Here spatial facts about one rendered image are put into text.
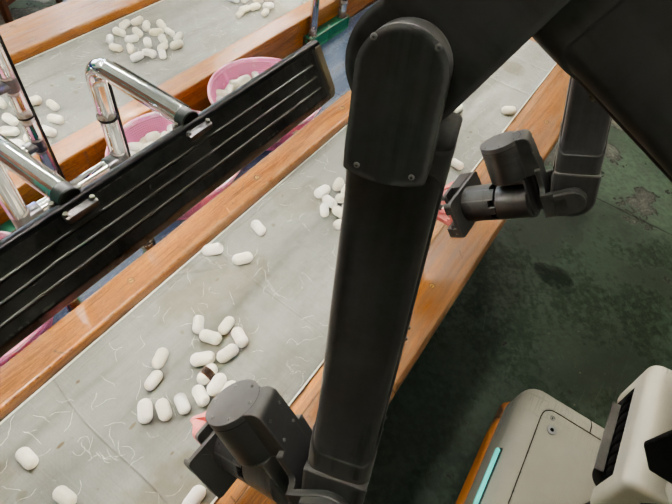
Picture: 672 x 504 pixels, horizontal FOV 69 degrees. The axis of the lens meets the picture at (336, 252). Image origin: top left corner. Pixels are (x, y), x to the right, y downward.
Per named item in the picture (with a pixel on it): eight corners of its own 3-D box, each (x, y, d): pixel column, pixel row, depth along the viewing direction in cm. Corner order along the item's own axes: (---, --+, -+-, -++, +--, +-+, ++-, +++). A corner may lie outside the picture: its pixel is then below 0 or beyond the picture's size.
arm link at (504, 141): (589, 211, 65) (588, 182, 71) (569, 133, 60) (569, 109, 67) (499, 229, 71) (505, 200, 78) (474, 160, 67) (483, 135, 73)
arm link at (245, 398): (351, 528, 43) (374, 445, 49) (293, 441, 38) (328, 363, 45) (245, 520, 48) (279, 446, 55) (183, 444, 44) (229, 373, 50)
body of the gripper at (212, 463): (179, 460, 53) (213, 484, 48) (242, 387, 58) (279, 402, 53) (211, 494, 56) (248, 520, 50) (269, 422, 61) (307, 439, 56)
